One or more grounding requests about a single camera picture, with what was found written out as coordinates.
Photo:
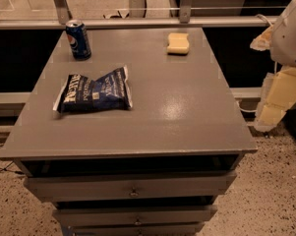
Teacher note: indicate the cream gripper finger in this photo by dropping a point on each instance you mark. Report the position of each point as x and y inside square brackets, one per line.
[278, 96]
[262, 41]

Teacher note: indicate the blue pepsi can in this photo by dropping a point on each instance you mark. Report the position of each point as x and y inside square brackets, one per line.
[78, 39]

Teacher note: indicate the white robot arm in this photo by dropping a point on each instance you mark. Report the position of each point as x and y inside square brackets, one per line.
[283, 39]

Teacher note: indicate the blue chip bag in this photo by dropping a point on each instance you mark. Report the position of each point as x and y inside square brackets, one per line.
[83, 94]

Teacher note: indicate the yellow sponge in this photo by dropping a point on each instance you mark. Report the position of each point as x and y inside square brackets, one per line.
[178, 43]

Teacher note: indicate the grey drawer cabinet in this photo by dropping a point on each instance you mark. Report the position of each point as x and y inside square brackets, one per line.
[184, 118]

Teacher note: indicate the bottom grey drawer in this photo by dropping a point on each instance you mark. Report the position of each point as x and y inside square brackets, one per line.
[179, 229]

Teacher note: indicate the grey drawer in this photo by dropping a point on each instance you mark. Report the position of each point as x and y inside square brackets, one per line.
[179, 229]
[140, 215]
[122, 187]

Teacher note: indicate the middle grey drawer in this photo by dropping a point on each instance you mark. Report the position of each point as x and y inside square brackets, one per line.
[140, 215]

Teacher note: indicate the top grey drawer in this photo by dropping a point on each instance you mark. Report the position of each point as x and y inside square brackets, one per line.
[122, 187]

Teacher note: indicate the metal window rail frame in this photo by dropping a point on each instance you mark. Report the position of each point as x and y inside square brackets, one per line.
[125, 14]

